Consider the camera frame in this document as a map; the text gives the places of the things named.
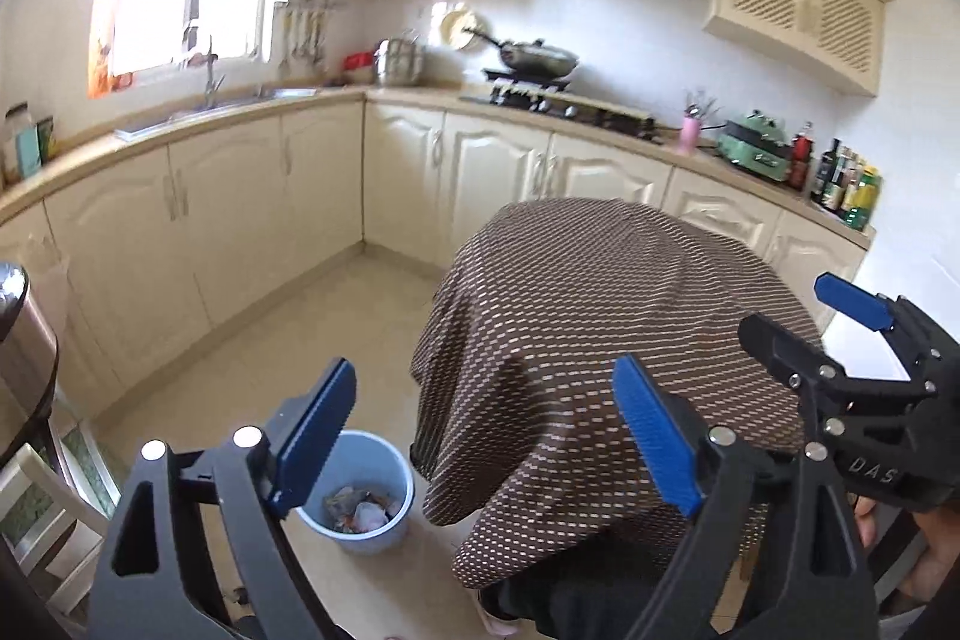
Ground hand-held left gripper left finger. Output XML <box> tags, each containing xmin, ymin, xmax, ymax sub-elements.
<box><xmin>88</xmin><ymin>356</ymin><xmax>357</xmax><ymax>640</ymax></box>

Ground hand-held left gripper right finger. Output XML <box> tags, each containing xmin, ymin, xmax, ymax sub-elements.
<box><xmin>613</xmin><ymin>355</ymin><xmax>878</xmax><ymax>640</ymax></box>

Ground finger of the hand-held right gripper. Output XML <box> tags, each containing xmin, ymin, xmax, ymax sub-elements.
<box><xmin>814</xmin><ymin>272</ymin><xmax>938</xmax><ymax>378</ymax></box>
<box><xmin>739</xmin><ymin>314</ymin><xmax>848</xmax><ymax>401</ymax></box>

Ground light blue trash bin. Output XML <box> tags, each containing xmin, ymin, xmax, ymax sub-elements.
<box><xmin>294</xmin><ymin>430</ymin><xmax>416</xmax><ymax>555</ymax></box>

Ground person's right hand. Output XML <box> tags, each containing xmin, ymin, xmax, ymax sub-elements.
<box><xmin>855</xmin><ymin>494</ymin><xmax>960</xmax><ymax>611</ymax></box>

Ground green and yellow bottle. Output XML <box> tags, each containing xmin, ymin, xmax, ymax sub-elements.
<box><xmin>851</xmin><ymin>164</ymin><xmax>882</xmax><ymax>230</ymax></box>

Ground dark glass bottle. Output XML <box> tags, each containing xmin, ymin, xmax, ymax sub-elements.
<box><xmin>821</xmin><ymin>137</ymin><xmax>845</xmax><ymax>212</ymax></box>

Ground brown dotted tablecloth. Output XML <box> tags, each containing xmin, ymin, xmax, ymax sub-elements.
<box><xmin>409</xmin><ymin>197</ymin><xmax>826</xmax><ymax>588</ymax></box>

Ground red sauce bottle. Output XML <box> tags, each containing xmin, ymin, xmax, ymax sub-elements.
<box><xmin>787</xmin><ymin>121</ymin><xmax>817</xmax><ymax>191</ymax></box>

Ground green electric cooker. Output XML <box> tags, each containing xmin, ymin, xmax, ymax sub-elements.
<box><xmin>714</xmin><ymin>111</ymin><xmax>792</xmax><ymax>180</ymax></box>

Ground dark cloth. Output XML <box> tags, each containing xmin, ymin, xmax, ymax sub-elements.
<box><xmin>484</xmin><ymin>561</ymin><xmax>676</xmax><ymax>640</ymax></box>

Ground pink utensil holder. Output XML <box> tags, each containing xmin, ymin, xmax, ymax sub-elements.
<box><xmin>677</xmin><ymin>89</ymin><xmax>721</xmax><ymax>155</ymax></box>

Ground cream lower kitchen cabinets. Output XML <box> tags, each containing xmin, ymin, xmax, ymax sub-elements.
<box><xmin>0</xmin><ymin>85</ymin><xmax>878</xmax><ymax>431</ymax></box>

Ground white chair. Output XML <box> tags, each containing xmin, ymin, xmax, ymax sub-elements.
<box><xmin>0</xmin><ymin>441</ymin><xmax>110</xmax><ymax>611</ymax></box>

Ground steel round can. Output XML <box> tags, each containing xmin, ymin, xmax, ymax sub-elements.
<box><xmin>0</xmin><ymin>261</ymin><xmax>72</xmax><ymax>461</ymax></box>

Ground black gas stove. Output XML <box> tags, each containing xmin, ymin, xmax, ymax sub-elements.
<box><xmin>459</xmin><ymin>68</ymin><xmax>665</xmax><ymax>145</ymax></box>

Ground steel kitchen sink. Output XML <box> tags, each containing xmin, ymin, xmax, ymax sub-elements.
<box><xmin>116</xmin><ymin>85</ymin><xmax>320</xmax><ymax>142</ymax></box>

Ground black wok pan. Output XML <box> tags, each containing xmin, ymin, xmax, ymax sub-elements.
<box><xmin>469</xmin><ymin>26</ymin><xmax>582</xmax><ymax>80</ymax></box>

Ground steel faucet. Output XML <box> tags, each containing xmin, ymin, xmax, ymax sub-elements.
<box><xmin>201</xmin><ymin>40</ymin><xmax>226</xmax><ymax>112</ymax></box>

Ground stacked steel pot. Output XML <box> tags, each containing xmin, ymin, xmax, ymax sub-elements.
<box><xmin>373</xmin><ymin>36</ymin><xmax>425</xmax><ymax>88</ymax></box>

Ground orange window item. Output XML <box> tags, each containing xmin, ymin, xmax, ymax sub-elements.
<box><xmin>88</xmin><ymin>29</ymin><xmax>136</xmax><ymax>100</ymax></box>

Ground yellow round plate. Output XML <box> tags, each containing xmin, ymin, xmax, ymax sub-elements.
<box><xmin>441</xmin><ymin>8</ymin><xmax>481</xmax><ymax>49</ymax></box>

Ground cream lattice wall cabinet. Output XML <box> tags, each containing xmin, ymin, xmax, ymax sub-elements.
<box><xmin>705</xmin><ymin>0</ymin><xmax>886</xmax><ymax>97</ymax></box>

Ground wall utensil rack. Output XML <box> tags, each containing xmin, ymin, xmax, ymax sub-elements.
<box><xmin>276</xmin><ymin>0</ymin><xmax>346</xmax><ymax>67</ymax></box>

